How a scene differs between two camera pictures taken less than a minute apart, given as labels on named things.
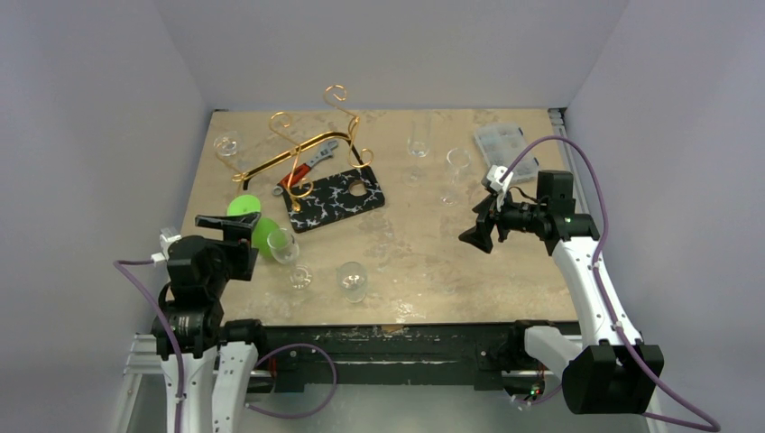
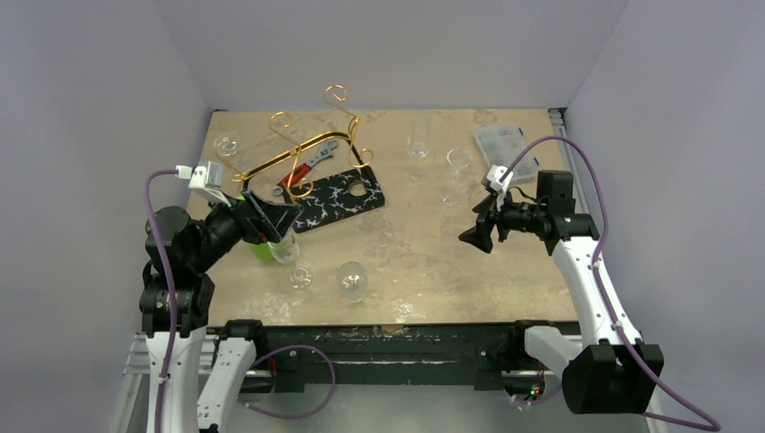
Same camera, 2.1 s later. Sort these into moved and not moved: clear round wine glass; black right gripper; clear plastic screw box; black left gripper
Moved: black left gripper
Not moved: clear round wine glass; clear plastic screw box; black right gripper
